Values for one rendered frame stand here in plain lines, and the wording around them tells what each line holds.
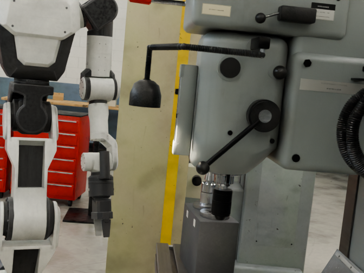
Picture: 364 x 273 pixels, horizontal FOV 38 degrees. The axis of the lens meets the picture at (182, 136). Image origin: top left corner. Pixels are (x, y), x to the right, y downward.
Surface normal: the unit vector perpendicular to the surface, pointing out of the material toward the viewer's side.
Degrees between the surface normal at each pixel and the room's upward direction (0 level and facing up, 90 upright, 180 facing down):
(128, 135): 90
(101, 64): 90
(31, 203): 66
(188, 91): 90
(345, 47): 90
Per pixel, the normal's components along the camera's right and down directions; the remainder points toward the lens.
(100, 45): 0.40, 0.14
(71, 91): 0.07, 0.12
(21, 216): 0.39, -0.23
